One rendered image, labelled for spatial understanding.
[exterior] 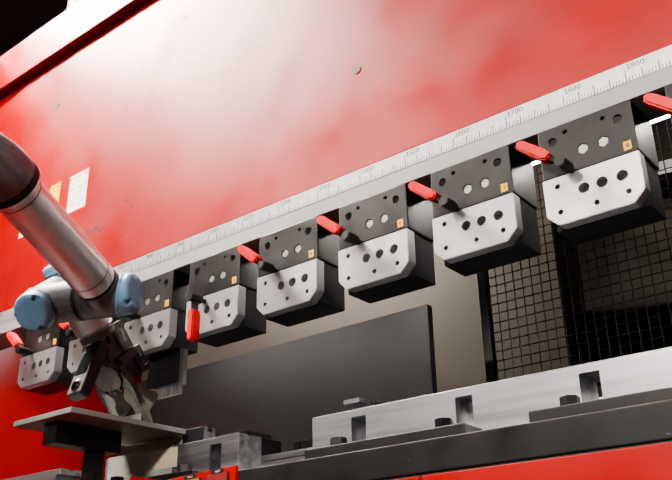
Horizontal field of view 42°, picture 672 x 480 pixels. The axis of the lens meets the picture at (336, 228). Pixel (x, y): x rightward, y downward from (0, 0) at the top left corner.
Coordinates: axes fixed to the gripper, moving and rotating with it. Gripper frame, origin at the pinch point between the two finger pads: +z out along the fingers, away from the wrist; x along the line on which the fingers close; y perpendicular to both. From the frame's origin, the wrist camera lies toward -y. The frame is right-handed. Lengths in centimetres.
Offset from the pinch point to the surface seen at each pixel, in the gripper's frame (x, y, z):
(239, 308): -23.6, 15.9, -12.5
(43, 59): 60, 77, -86
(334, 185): -48, 28, -27
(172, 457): -5.8, -0.3, 7.8
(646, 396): -100, -7, 8
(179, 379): -3.6, 12.0, -3.0
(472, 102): -78, 31, -31
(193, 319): -14.9, 12.2, -14.0
